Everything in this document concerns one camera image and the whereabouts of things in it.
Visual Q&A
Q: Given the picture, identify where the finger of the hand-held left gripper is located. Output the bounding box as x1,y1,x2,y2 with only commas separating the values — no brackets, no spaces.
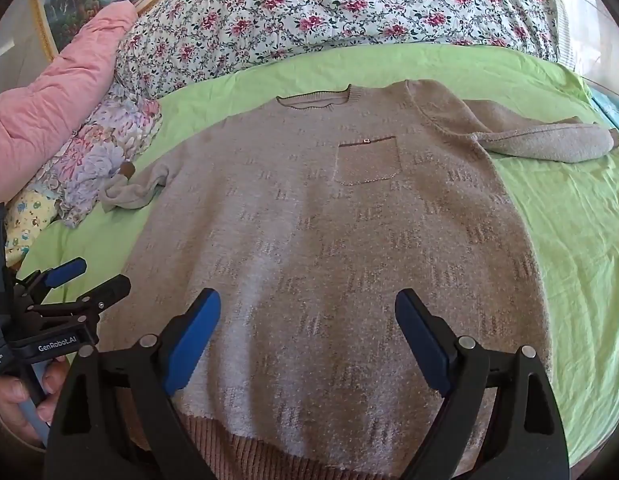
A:
26,274,131,331
16,257,87,306

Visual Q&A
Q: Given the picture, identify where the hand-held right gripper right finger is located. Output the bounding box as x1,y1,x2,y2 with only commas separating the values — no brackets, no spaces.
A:
394,287,570,480

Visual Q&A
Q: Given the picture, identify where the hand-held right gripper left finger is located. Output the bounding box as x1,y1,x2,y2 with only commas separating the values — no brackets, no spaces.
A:
43,287,222,480

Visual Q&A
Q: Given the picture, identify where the beige knitted sweater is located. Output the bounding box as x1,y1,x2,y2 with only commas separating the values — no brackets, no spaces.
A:
96,80,619,480

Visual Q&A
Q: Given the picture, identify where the person's left hand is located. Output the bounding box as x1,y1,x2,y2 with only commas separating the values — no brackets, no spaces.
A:
0,357,70,448

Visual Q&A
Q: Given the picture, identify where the yellow printed cloth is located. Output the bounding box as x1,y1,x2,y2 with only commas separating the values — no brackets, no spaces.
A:
4,187,60,266

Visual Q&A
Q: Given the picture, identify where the pastel floral folded blanket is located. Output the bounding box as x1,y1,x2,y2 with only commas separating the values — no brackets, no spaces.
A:
36,82,162,231

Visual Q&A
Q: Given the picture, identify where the pink quilt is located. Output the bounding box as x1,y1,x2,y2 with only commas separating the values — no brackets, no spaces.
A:
0,1,139,207

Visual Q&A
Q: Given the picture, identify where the green bed sheet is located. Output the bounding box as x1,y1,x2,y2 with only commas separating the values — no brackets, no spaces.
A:
16,42,619,466

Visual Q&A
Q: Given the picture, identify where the light blue cloth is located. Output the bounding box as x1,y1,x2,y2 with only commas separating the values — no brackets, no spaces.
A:
589,85,619,136

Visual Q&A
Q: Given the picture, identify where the white pink-flowered quilt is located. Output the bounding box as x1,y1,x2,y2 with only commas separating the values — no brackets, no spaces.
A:
114,0,563,98

